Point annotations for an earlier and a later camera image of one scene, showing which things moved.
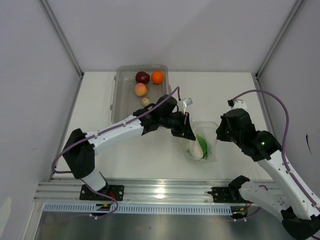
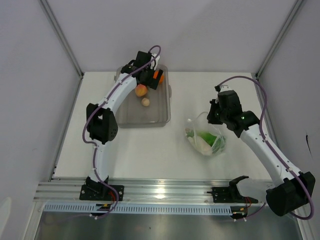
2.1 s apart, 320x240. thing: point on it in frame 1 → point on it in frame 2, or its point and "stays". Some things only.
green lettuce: [204, 146] → [217, 143]
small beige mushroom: [145, 101] stays
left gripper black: [184, 127] → [148, 83]
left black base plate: [116, 191] stays
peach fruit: [141, 89] stays
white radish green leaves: [196, 150] → [198, 142]
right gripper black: [220, 135] → [210, 117]
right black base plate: [226, 195] stays
